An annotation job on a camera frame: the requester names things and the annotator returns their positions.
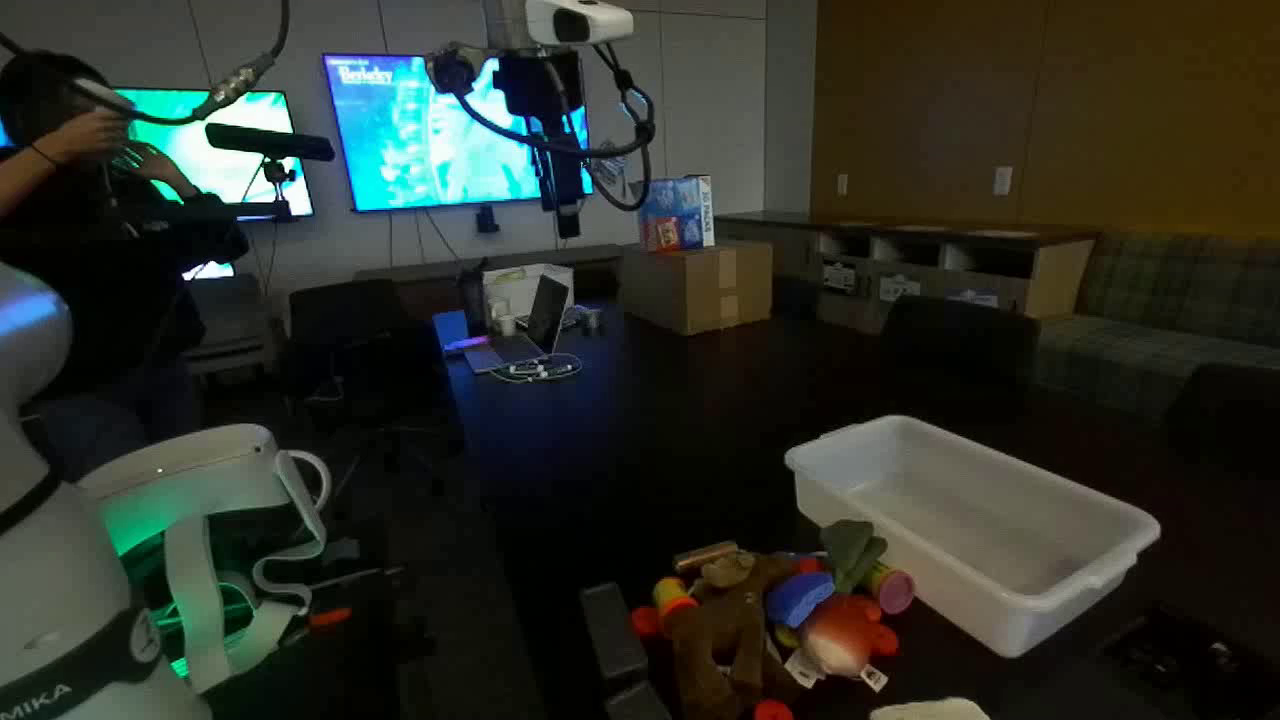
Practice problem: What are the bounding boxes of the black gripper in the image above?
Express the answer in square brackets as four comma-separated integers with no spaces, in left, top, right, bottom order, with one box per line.
[491,43,591,245]

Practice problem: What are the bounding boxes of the yellow toy peg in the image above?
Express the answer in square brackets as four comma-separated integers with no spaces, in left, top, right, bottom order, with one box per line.
[649,571,702,621]

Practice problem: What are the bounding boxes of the brown plush toy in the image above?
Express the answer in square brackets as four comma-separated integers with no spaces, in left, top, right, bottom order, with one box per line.
[659,537,808,720]

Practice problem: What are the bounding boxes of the blue sponge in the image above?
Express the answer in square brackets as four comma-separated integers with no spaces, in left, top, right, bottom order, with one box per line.
[764,569,844,637]

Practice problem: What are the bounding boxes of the white bag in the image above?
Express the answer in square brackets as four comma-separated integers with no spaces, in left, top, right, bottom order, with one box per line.
[477,259,582,338]

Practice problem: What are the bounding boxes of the open laptop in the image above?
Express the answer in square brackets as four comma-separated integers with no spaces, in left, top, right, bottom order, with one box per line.
[456,272,582,381]

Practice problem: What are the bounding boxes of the blue printed box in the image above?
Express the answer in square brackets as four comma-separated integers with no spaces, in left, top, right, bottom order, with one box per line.
[635,172,722,256]

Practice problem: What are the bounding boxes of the cardboard box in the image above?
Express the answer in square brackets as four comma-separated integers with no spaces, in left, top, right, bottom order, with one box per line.
[618,236,781,338]

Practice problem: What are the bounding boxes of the green lit monitor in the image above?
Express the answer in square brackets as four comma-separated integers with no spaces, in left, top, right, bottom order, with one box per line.
[114,85,321,226]

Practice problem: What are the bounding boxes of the small bright screen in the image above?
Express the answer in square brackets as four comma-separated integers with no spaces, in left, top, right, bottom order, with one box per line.
[181,256,242,289]

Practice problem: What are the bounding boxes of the wooden low shelf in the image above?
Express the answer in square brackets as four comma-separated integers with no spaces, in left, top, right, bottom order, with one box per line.
[718,211,1100,338]

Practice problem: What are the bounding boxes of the black chair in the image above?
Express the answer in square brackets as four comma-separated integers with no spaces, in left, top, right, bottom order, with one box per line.
[876,293,1043,405]
[1159,354,1280,654]

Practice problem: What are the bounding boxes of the dark grey foam block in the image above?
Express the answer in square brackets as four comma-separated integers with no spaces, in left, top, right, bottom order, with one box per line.
[576,579,658,692]
[606,675,680,720]

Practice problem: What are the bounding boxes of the person in dark clothes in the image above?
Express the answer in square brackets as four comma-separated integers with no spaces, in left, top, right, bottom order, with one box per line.
[0,46,258,445]

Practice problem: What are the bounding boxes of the pink yellow toy cylinder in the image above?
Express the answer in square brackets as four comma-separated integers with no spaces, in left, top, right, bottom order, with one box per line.
[859,565,920,621]

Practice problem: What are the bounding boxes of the white plastic bin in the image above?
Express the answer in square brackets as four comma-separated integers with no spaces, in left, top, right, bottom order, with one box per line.
[781,413,1163,665]

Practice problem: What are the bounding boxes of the green plaid couch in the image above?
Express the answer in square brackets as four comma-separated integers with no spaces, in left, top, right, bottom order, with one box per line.
[1034,226,1280,423]

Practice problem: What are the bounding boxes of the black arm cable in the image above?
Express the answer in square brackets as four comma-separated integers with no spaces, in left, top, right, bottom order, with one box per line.
[420,37,659,221]

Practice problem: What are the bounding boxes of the large wall TV screen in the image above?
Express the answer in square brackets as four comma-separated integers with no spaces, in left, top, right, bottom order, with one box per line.
[321,46,602,221]

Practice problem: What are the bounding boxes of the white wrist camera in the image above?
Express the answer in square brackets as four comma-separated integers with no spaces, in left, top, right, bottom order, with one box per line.
[519,0,642,51]

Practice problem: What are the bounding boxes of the black camera on stand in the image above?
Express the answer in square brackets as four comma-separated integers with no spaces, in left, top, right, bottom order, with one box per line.
[202,121,339,231]

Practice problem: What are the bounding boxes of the red handled tool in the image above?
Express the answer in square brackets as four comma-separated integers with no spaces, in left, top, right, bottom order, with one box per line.
[258,602,359,649]

